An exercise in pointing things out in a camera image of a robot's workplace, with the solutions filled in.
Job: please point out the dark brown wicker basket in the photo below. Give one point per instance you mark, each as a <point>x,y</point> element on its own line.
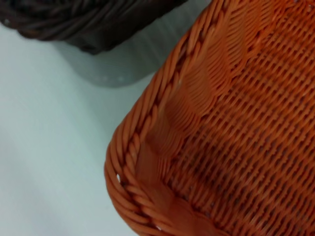
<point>81,22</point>

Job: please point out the orange wicker basket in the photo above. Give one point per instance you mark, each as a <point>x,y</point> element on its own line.
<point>233,127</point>

